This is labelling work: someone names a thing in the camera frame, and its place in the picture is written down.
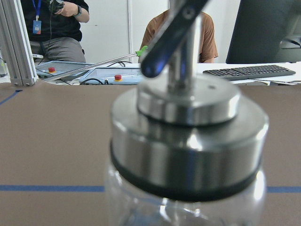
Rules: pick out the glass sauce bottle steel cap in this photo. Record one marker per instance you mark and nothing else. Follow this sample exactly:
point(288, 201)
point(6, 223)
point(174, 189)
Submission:
point(185, 148)

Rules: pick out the metal rod green tip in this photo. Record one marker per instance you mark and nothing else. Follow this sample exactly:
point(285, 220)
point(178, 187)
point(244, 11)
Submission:
point(86, 68)

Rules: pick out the person in brown shirt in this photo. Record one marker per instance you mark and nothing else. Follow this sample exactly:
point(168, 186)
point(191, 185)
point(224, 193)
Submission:
point(207, 45)

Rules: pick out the black keyboard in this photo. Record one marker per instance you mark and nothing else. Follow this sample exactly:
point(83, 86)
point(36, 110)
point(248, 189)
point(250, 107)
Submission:
point(250, 72)

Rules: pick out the teach pendant red button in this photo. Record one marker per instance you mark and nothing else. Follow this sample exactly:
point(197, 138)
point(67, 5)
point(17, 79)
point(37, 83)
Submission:
point(52, 68)

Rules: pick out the person in black shirt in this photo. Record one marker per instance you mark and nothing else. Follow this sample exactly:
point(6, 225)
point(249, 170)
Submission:
point(54, 31)

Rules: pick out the black computer monitor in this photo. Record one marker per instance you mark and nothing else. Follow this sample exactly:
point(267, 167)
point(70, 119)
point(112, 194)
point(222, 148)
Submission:
point(266, 31)

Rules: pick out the aluminium frame post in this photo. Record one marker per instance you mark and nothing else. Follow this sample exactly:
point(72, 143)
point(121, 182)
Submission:
point(15, 45)

